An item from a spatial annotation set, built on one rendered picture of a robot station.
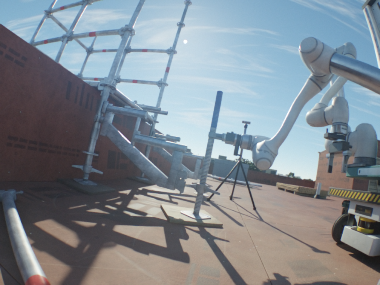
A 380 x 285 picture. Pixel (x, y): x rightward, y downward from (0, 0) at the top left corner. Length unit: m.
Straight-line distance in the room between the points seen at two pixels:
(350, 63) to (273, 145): 0.54
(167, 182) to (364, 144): 1.19
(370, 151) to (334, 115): 0.34
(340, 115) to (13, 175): 1.70
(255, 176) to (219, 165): 5.82
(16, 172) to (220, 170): 6.49
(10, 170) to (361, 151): 1.91
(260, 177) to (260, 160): 11.69
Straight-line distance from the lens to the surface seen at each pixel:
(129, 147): 1.27
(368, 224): 1.06
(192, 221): 1.06
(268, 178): 12.78
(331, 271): 0.87
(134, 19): 1.77
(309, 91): 1.12
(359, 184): 9.99
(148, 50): 2.91
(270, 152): 1.00
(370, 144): 1.31
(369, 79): 0.89
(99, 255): 0.61
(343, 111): 1.11
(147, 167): 1.22
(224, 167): 7.04
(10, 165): 1.17
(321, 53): 0.96
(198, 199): 1.16
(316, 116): 1.18
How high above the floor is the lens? 0.31
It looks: 6 degrees up
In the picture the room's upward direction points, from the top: 12 degrees clockwise
